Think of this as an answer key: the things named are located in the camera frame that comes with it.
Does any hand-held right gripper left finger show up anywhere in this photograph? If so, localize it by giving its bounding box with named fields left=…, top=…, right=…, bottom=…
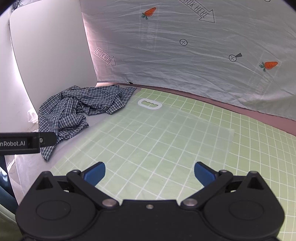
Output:
left=35, top=162, right=121, bottom=210

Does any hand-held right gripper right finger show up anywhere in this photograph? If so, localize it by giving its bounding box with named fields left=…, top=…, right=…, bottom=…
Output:
left=180, top=162, right=265, bottom=210

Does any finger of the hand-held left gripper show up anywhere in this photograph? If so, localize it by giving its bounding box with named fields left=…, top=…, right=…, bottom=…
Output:
left=39, top=132, right=57, bottom=147

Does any blue plaid shirt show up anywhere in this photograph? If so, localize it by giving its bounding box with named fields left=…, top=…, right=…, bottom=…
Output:
left=38, top=85, right=137, bottom=162

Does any green grid mat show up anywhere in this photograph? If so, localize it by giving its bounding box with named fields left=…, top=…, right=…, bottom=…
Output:
left=50, top=87, right=296, bottom=241

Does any translucent plastic bag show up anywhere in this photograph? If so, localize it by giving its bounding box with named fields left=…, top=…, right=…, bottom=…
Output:
left=14, top=89, right=235, bottom=202

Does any white backdrop board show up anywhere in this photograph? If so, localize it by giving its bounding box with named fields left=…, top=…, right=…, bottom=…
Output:
left=9, top=0, right=99, bottom=116

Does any mauve cloth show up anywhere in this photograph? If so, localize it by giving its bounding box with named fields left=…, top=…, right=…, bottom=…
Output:
left=97, top=81, right=296, bottom=136

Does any grey carrot print sheet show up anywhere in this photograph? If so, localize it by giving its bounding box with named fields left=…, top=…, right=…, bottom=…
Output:
left=79, top=0, right=296, bottom=120

